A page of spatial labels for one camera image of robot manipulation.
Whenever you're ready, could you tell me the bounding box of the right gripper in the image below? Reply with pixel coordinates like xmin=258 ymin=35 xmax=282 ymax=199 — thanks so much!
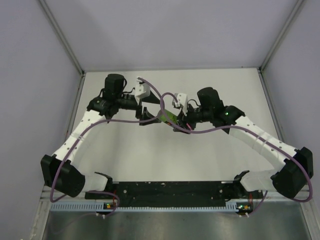
xmin=174 ymin=102 xmax=213 ymax=134

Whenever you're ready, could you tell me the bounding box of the green pill bottle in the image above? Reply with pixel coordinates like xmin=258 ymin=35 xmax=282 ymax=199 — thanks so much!
xmin=157 ymin=110 xmax=178 ymax=125

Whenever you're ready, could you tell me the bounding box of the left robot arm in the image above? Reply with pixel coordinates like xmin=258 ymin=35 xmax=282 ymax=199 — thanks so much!
xmin=40 ymin=73 xmax=161 ymax=203

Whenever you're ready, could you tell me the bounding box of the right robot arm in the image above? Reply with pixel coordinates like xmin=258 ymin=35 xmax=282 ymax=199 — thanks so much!
xmin=172 ymin=87 xmax=314 ymax=199

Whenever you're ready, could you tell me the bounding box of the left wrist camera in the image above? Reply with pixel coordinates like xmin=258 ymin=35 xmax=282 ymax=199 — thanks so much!
xmin=134 ymin=77 xmax=151 ymax=101

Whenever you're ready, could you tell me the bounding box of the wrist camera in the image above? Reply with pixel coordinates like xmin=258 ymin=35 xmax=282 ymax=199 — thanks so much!
xmin=172 ymin=93 xmax=189 ymax=116
xmin=134 ymin=77 xmax=151 ymax=101

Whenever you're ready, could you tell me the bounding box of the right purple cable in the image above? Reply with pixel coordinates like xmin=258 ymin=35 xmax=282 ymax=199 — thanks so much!
xmin=159 ymin=92 xmax=315 ymax=203

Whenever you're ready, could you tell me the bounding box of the purple cable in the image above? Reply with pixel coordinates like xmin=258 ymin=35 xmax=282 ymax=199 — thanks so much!
xmin=49 ymin=77 xmax=176 ymax=203
xmin=159 ymin=92 xmax=315 ymax=203

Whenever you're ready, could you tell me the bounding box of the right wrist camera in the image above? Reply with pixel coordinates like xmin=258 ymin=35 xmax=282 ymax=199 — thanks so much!
xmin=172 ymin=93 xmax=189 ymax=116

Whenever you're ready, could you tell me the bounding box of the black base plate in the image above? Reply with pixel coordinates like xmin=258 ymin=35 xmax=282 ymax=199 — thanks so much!
xmin=84 ymin=181 xmax=265 ymax=208

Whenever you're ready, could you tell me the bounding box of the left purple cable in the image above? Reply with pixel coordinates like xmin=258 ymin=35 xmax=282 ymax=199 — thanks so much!
xmin=49 ymin=77 xmax=176 ymax=203

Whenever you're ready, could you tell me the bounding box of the grey cable duct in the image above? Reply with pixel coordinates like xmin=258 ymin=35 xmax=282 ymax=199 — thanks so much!
xmin=50 ymin=201 xmax=253 ymax=214

